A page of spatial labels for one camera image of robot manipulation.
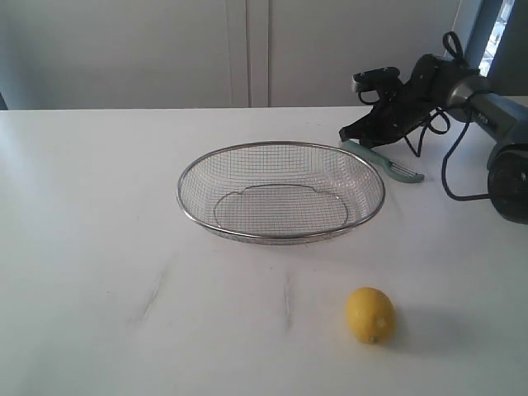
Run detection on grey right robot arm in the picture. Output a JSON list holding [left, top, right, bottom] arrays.
[[339, 54, 527, 224]]

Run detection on teal handled vegetable peeler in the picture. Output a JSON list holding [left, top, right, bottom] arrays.
[[340, 140, 425, 184]]

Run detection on white cabinet doors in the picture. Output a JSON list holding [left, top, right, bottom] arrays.
[[1, 1, 460, 109]]

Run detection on window with dark frame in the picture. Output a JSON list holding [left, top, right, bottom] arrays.
[[452, 0, 527, 106]]

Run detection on yellow lemon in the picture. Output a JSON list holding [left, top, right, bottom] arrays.
[[346, 287, 396, 345]]

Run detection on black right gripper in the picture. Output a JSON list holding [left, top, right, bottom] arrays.
[[339, 54, 442, 149]]

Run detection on oval wire mesh basket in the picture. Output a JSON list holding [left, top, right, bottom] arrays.
[[176, 141, 386, 245]]

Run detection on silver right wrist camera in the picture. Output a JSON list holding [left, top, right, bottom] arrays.
[[351, 67, 400, 93]]

